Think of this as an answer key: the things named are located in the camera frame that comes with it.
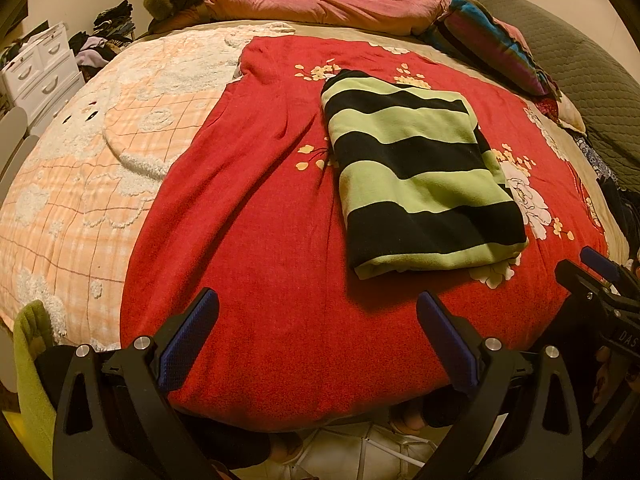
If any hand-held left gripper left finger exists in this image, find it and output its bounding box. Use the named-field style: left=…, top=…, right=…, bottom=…
left=52, top=287, right=236, bottom=480

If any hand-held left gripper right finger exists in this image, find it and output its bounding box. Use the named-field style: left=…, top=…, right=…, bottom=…
left=416, top=291, right=586, bottom=480

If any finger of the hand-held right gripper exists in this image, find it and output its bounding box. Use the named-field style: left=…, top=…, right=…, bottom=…
left=555, top=260, right=617, bottom=313
left=581, top=247, right=628, bottom=286

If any green black striped frog sweater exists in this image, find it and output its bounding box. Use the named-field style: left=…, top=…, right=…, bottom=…
left=320, top=70, right=530, bottom=281

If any pile of dark clothes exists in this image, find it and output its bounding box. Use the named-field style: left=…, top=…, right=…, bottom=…
left=70, top=2, right=136, bottom=73

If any beige bed sheet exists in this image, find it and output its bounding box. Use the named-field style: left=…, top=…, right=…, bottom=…
left=135, top=19, right=631, bottom=261

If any person's right foot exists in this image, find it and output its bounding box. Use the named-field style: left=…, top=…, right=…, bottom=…
left=390, top=402, right=426, bottom=433

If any person's foot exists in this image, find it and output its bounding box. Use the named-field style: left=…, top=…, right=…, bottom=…
left=390, top=402, right=426, bottom=433
left=270, top=440, right=307, bottom=467

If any red floral blanket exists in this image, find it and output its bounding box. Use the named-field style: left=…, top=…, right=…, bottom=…
left=120, top=35, right=613, bottom=433

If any dark floral cloth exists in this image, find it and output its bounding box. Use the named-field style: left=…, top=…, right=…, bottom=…
left=572, top=132, right=640, bottom=261

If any small beige pillow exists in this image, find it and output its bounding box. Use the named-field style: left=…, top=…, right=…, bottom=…
left=555, top=92, right=586, bottom=133

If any person's left foot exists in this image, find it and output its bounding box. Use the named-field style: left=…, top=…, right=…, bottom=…
left=270, top=440, right=307, bottom=467

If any green fleece cloth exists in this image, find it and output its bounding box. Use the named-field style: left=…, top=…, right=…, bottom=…
left=12, top=300, right=66, bottom=461

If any peach plaid fluffy quilt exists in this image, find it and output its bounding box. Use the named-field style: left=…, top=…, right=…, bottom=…
left=0, top=22, right=296, bottom=351

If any grey quilted headboard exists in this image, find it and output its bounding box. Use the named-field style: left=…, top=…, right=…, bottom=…
left=472, top=0, right=640, bottom=191

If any yellow bag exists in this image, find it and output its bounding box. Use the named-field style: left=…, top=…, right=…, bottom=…
left=0, top=410, right=31, bottom=441

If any colourful striped pillow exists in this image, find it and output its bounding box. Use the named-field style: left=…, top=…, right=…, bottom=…
left=425, top=0, right=556, bottom=96

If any grey slatted chair back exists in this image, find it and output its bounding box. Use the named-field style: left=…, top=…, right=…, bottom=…
left=0, top=107, right=41, bottom=391

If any white drawer cabinet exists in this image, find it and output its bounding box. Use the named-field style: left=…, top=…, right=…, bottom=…
left=0, top=22, right=86, bottom=126

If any pink duvet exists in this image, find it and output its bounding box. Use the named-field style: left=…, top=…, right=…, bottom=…
left=205, top=0, right=451, bottom=36

